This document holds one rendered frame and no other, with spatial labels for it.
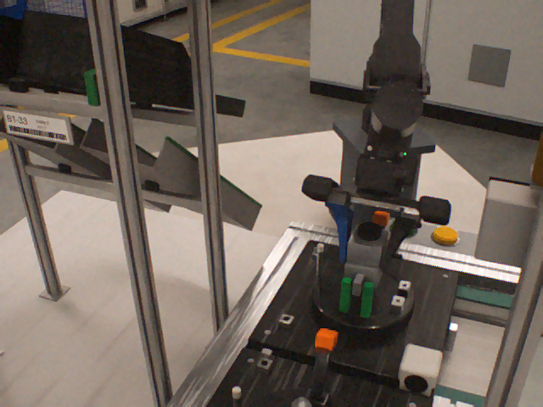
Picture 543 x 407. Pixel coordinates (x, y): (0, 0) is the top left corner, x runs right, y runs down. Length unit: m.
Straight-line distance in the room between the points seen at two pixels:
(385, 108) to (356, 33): 3.29
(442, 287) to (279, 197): 0.51
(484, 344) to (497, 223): 0.34
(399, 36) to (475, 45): 2.95
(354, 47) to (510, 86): 1.01
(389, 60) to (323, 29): 3.29
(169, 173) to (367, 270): 0.27
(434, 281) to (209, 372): 0.35
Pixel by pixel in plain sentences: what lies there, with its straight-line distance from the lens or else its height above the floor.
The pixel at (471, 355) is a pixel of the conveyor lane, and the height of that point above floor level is 0.92.
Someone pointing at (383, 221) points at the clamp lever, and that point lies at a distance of 0.83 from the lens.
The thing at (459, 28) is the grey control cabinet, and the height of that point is 0.61.
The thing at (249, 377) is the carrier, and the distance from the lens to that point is 0.73.
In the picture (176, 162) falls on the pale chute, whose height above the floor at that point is 1.18.
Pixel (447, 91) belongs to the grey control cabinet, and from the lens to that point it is 3.87.
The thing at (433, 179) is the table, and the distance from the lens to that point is 1.39.
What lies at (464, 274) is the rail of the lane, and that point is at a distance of 0.94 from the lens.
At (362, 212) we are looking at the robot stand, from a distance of 1.11.
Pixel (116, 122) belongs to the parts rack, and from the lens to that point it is 0.56.
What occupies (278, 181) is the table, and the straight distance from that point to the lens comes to 1.34.
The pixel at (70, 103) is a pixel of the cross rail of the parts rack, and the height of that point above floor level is 1.31.
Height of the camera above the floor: 1.51
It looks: 32 degrees down
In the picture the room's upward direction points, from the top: 1 degrees counter-clockwise
